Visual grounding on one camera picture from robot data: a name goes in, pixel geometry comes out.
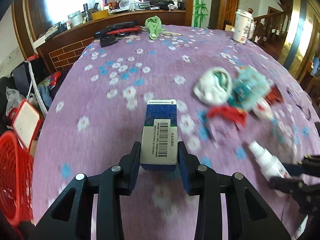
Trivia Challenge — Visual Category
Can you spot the white spray bottle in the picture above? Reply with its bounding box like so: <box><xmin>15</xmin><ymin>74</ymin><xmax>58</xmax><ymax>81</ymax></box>
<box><xmin>248</xmin><ymin>141</ymin><xmax>291</xmax><ymax>183</ymax></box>

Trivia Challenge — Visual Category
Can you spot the dark red snack packet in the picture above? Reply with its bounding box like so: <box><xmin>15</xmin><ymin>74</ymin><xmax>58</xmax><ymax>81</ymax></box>
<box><xmin>265</xmin><ymin>85</ymin><xmax>283</xmax><ymax>105</ymax></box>

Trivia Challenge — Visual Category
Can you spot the red wrapper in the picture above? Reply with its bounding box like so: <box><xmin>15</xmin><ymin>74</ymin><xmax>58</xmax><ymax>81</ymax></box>
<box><xmin>206</xmin><ymin>106</ymin><xmax>248</xmax><ymax>127</ymax></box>

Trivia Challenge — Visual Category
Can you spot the teal tissue pack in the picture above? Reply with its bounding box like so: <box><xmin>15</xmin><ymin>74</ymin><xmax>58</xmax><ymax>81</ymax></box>
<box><xmin>227</xmin><ymin>66</ymin><xmax>271</xmax><ymax>112</ymax></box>

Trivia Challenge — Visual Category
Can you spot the blue white medicine box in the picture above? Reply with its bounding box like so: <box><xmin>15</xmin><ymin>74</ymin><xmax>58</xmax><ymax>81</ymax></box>
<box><xmin>140</xmin><ymin>99</ymin><xmax>178</xmax><ymax>172</ymax></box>

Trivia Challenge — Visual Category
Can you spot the white knitted sock bundle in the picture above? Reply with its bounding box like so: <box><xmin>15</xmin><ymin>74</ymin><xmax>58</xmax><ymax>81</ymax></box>
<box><xmin>193</xmin><ymin>67</ymin><xmax>232</xmax><ymax>106</ymax></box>

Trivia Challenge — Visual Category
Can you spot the red plastic basket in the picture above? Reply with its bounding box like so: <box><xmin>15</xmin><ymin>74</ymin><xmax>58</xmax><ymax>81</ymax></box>
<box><xmin>1</xmin><ymin>131</ymin><xmax>33</xmax><ymax>227</ymax></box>

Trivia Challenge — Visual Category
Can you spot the white plastic bag with red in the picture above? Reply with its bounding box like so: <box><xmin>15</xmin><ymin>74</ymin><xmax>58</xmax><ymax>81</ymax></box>
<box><xmin>253</xmin><ymin>98</ymin><xmax>274</xmax><ymax>120</ymax></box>

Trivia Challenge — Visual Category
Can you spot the purple floral tablecloth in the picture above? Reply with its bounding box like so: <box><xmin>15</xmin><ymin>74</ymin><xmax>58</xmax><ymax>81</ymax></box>
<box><xmin>32</xmin><ymin>26</ymin><xmax>319</xmax><ymax>234</ymax></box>

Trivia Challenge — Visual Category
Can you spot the red framed white board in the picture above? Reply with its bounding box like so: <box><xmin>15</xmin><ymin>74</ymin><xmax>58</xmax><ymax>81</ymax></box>
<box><xmin>12</xmin><ymin>99</ymin><xmax>43</xmax><ymax>150</ymax></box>

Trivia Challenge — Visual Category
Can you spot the white paper cup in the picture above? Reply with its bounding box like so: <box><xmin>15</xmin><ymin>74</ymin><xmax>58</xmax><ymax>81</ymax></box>
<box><xmin>233</xmin><ymin>9</ymin><xmax>253</xmax><ymax>44</ymax></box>

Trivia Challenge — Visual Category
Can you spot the wooden counter ledge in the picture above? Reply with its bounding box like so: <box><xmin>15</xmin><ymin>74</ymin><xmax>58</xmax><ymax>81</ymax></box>
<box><xmin>37</xmin><ymin>10</ymin><xmax>185</xmax><ymax>73</ymax></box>

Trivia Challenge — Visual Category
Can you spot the black key pouch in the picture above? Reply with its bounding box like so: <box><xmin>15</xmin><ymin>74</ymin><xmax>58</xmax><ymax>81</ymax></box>
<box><xmin>99</xmin><ymin>34</ymin><xmax>118</xmax><ymax>48</ymax></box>

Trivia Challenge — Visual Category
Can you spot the black red folded umbrella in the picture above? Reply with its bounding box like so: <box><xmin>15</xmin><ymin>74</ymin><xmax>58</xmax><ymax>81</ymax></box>
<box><xmin>94</xmin><ymin>20</ymin><xmax>142</xmax><ymax>39</ymax></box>

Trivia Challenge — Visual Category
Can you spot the green cloth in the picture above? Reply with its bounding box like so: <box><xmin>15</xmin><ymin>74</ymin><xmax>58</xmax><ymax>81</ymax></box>
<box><xmin>145</xmin><ymin>16</ymin><xmax>165</xmax><ymax>41</ymax></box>

